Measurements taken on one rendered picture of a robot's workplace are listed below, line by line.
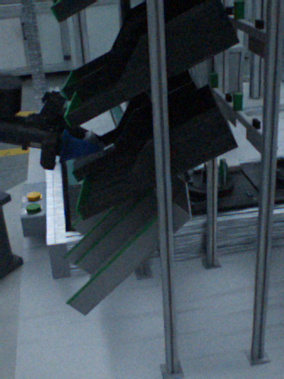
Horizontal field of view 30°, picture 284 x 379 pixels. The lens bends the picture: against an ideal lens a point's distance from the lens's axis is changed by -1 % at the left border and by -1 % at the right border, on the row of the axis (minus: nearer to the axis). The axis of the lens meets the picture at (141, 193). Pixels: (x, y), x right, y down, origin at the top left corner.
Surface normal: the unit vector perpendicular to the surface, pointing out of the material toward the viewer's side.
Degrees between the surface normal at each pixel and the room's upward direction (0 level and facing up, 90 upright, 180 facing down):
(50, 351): 0
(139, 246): 90
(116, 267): 90
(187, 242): 90
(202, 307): 0
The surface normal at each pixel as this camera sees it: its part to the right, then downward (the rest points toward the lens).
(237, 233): 0.16, 0.44
